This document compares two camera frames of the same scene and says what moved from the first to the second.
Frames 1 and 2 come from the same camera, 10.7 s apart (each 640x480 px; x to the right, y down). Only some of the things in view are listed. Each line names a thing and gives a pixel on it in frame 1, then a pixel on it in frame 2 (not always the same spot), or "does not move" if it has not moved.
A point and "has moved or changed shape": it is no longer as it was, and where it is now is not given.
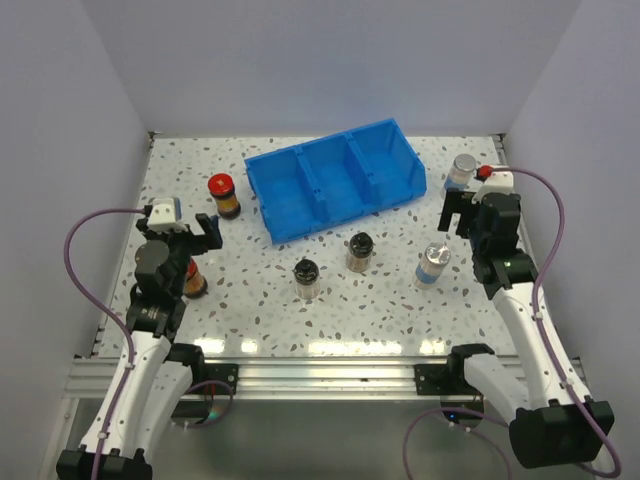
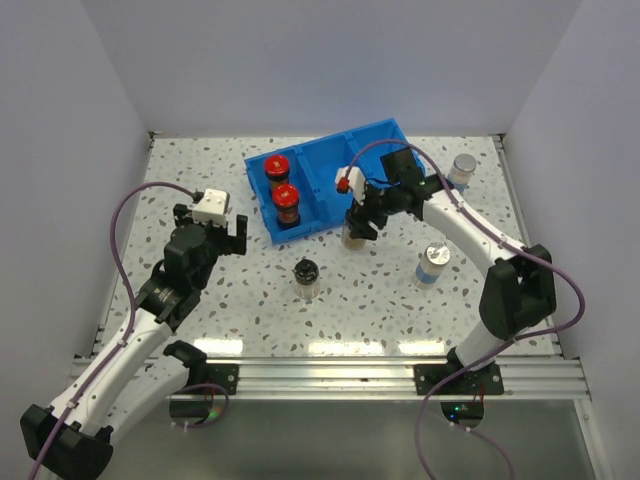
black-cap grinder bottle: x=359 y=254 -> x=350 y=242
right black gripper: x=455 y=202 -> x=359 y=214
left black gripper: x=198 y=241 -> x=230 y=243
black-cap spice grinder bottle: x=306 y=275 does not move
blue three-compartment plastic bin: x=316 y=185 does not move
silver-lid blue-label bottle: x=460 y=173 does not move
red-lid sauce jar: x=195 y=285 has moved or changed shape
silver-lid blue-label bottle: x=431 y=265 does not move
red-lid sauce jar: x=222 y=188 -> x=276 y=169
